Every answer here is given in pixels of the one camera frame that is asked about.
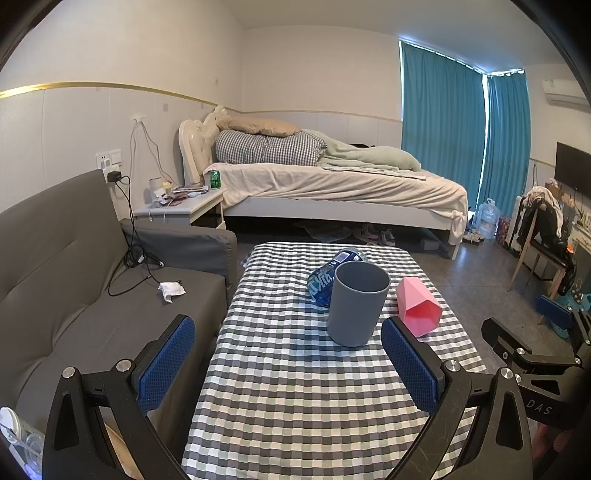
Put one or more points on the checked tablecloth table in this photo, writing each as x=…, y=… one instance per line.
x=286, y=392

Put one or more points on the narrow teal curtain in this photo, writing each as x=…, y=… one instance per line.
x=505, y=147

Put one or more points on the grey sofa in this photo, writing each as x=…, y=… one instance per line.
x=60, y=258

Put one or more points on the white nightstand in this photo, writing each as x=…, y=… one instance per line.
x=180, y=210

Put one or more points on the clear plastic item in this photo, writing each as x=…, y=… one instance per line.
x=21, y=443

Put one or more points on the checked duvet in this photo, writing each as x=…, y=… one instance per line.
x=268, y=147

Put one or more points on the black television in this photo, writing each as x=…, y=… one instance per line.
x=575, y=166

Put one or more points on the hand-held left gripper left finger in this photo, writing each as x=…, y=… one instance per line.
x=168, y=364

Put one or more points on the white mug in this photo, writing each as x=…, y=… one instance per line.
x=154, y=184

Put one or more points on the clear water jug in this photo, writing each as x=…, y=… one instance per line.
x=487, y=221

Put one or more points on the teal toy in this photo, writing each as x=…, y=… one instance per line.
x=581, y=300

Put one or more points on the person's right hand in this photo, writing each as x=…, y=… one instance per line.
x=551, y=445

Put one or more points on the white bed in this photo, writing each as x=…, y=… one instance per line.
x=332, y=189

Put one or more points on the crumpled white tissue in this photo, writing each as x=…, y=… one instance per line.
x=171, y=290

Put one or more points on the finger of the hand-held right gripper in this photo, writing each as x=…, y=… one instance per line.
x=503, y=338
x=556, y=310

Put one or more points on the white wall switch panel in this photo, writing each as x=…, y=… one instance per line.
x=110, y=158

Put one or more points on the beige pillow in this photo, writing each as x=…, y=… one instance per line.
x=261, y=126

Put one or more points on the blue plastic bottle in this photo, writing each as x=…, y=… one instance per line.
x=323, y=284

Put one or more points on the green drink can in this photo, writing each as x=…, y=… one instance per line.
x=215, y=180

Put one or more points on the white sneaker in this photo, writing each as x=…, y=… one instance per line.
x=388, y=237
x=367, y=233

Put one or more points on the white air conditioner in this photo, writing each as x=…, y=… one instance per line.
x=565, y=92

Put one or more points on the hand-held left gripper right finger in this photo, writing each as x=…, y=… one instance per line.
x=411, y=364

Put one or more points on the pink faceted cup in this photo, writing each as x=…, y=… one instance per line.
x=420, y=304

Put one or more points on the wooden chair with clothes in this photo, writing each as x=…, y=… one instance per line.
x=549, y=230

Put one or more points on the wide teal curtain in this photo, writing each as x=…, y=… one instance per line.
x=438, y=129

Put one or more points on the grey cup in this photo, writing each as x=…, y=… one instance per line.
x=355, y=314

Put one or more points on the pale green blanket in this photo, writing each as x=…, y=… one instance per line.
x=369, y=157

